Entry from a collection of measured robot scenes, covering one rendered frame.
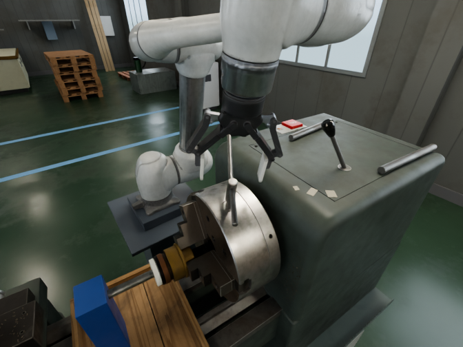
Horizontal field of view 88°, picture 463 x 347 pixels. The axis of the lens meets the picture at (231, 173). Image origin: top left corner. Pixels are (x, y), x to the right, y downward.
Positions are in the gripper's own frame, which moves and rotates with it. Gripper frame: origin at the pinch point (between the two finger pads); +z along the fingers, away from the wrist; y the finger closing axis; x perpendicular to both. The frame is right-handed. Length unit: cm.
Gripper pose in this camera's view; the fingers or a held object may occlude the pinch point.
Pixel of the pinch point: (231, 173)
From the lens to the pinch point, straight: 54.9
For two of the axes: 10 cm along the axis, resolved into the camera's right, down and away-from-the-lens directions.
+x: 0.7, 7.0, -7.1
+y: -9.9, -0.4, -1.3
